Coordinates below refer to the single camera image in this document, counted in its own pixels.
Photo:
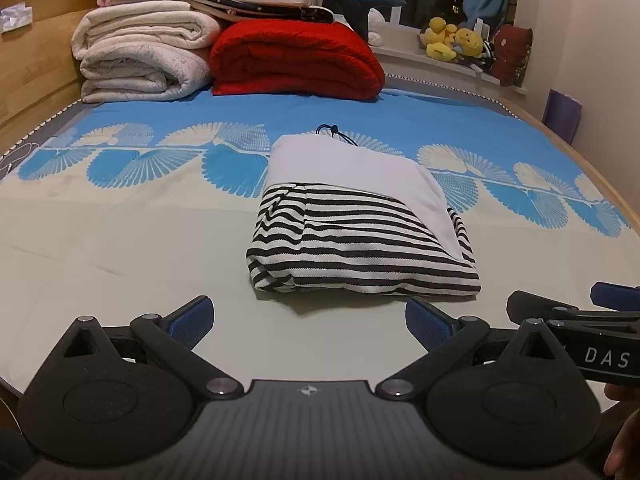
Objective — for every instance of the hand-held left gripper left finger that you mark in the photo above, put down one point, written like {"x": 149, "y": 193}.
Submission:
{"x": 192, "y": 317}

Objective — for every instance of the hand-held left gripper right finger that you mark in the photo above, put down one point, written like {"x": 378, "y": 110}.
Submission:
{"x": 425, "y": 322}

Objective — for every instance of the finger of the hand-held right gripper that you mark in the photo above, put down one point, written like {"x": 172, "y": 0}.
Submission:
{"x": 540, "y": 305}
{"x": 617, "y": 294}

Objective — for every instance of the black white striped hoodie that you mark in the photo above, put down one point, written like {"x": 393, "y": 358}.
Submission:
{"x": 350, "y": 240}

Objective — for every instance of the person's right hand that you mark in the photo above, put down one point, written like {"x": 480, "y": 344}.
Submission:
{"x": 627, "y": 435}

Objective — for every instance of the blue printed bed sheet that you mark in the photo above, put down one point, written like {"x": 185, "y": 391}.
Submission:
{"x": 125, "y": 235}

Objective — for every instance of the purple box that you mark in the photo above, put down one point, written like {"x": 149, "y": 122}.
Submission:
{"x": 562, "y": 115}

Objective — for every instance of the brown dotted plush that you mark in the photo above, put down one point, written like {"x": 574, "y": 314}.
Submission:
{"x": 512, "y": 52}

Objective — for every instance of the black white striped plush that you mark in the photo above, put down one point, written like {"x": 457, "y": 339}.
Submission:
{"x": 484, "y": 55}

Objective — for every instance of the yellow bear plush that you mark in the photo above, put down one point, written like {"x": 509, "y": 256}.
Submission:
{"x": 469, "y": 42}

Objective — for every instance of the cream folded blanket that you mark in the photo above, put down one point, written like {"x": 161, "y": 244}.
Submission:
{"x": 140, "y": 45}

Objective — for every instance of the red folded blanket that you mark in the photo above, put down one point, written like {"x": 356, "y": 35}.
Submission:
{"x": 300, "y": 60}

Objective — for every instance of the yellow duck plush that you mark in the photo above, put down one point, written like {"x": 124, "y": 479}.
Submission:
{"x": 440, "y": 40}

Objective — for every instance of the white seal plush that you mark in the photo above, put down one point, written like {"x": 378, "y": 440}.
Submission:
{"x": 376, "y": 25}

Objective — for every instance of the tissue pack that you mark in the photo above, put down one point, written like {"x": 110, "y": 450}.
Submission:
{"x": 15, "y": 17}

